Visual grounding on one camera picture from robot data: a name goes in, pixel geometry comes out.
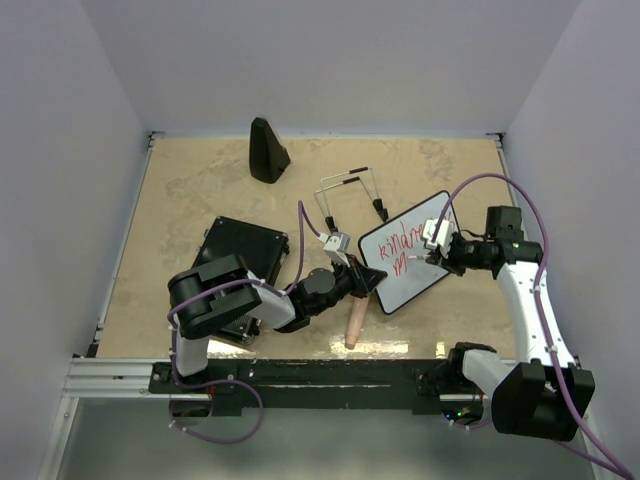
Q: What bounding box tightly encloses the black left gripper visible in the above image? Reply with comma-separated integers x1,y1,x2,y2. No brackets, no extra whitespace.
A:
310,253,387,317

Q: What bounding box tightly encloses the white whiteboard black frame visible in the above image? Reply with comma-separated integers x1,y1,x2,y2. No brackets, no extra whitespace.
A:
358,190,450,315

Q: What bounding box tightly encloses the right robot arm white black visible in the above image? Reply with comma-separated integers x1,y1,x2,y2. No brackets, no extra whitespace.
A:
422,206,595,442

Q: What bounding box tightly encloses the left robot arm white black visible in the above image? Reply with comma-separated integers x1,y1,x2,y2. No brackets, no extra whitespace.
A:
168,254,387,392

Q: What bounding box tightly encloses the pink toy microphone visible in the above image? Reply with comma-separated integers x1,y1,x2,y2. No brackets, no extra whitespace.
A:
344,297,370,350

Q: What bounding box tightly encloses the black hard case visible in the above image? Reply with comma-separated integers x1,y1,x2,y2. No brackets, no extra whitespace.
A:
192,215,291,347

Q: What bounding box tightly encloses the black cone-shaped object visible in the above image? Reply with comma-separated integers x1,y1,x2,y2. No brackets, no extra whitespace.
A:
249,117,291,184

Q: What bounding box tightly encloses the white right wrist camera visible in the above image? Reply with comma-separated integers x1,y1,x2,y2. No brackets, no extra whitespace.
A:
422,219,458,257

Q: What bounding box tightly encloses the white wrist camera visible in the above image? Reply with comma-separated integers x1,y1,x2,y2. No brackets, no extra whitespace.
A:
323,232,351,265
422,219,458,257

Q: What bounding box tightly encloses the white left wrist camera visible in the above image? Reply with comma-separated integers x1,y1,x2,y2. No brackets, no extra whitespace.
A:
323,232,351,265

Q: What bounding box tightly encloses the wire whiteboard stand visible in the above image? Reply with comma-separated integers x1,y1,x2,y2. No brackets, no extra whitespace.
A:
313,167,389,227

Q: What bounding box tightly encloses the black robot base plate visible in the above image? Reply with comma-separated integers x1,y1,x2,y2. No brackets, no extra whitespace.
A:
148,357,506,419

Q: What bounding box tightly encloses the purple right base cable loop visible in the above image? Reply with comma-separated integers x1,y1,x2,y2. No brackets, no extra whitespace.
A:
448,405,496,431

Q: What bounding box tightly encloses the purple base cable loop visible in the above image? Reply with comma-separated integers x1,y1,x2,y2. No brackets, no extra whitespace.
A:
448,405,496,431
168,378,267,445

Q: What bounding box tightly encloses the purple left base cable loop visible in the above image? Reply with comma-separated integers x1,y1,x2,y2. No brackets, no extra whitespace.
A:
168,378,267,445

